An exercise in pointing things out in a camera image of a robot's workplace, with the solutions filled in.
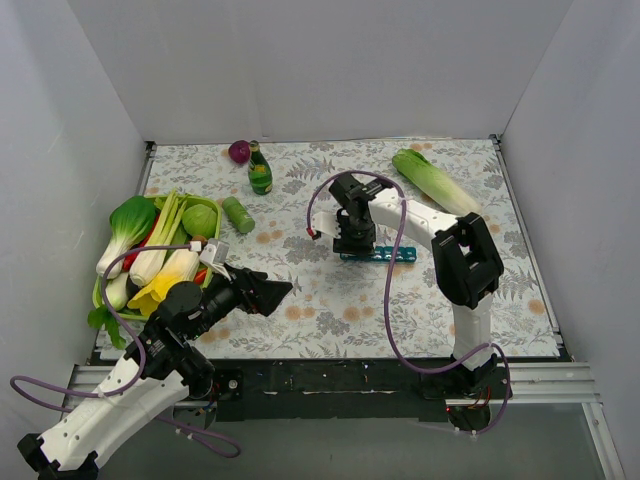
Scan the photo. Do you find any teal weekly pill organizer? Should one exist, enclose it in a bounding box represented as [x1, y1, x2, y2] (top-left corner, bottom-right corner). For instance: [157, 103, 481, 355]
[339, 244, 417, 264]

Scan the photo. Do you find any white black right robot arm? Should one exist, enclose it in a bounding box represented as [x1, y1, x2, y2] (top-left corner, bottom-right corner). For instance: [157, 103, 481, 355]
[307, 171, 504, 395]

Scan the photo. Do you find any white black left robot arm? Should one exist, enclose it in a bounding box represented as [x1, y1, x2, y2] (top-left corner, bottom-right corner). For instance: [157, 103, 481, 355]
[17, 268, 292, 479]

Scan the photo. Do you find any yellow white cabbage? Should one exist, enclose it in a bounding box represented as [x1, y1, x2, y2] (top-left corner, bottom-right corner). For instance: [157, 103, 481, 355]
[127, 249, 200, 317]

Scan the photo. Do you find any celery stalk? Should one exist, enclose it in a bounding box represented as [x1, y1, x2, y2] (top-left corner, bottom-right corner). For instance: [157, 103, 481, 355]
[129, 189, 186, 287]

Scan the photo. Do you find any floral patterned table mat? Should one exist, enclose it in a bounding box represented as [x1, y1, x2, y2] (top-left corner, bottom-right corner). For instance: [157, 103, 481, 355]
[145, 138, 559, 359]

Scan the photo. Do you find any small bok choy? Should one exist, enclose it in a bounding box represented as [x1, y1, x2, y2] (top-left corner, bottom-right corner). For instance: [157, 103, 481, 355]
[106, 272, 129, 311]

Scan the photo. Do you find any green plastic tray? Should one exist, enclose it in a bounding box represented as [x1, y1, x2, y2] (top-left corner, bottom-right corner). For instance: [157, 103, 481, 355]
[92, 191, 221, 321]

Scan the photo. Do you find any red chili pepper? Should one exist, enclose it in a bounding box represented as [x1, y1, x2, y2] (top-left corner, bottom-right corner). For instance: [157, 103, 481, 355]
[122, 216, 159, 272]

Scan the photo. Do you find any green cylindrical bottle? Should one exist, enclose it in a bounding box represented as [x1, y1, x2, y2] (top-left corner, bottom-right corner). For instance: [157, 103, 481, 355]
[222, 196, 255, 234]

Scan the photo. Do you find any napa cabbage on table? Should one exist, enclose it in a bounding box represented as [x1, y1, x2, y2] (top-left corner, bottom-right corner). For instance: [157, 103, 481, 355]
[392, 149, 481, 217]

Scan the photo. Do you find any round green cabbage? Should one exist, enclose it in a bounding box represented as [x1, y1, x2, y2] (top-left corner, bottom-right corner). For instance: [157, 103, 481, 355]
[181, 204, 218, 238]

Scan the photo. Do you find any green glass bottle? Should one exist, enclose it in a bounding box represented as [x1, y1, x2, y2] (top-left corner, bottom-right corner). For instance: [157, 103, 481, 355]
[248, 140, 273, 195]

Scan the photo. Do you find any purple onion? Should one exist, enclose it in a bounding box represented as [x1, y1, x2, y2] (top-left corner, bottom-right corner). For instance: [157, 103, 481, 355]
[228, 140, 251, 165]

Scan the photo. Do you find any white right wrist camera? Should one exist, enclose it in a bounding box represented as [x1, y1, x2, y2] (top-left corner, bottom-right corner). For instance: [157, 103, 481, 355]
[307, 212, 341, 240]

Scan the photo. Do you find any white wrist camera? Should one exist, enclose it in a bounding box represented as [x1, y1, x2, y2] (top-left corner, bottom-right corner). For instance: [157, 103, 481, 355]
[199, 238, 229, 274]
[307, 212, 341, 240]

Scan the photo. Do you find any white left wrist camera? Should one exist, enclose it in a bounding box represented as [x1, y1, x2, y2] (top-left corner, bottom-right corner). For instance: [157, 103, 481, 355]
[199, 238, 229, 274]

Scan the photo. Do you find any black table front rail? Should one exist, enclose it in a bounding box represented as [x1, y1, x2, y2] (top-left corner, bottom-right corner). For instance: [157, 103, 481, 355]
[199, 358, 519, 421]

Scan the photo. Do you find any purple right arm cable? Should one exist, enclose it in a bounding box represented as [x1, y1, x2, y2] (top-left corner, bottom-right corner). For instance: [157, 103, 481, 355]
[305, 170, 514, 434]

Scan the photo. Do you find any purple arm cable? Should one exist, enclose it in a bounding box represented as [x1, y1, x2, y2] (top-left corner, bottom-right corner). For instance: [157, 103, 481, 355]
[9, 242, 242, 459]
[305, 170, 514, 434]

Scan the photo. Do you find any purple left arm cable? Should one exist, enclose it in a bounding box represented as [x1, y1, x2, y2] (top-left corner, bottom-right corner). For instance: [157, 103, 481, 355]
[9, 242, 242, 459]

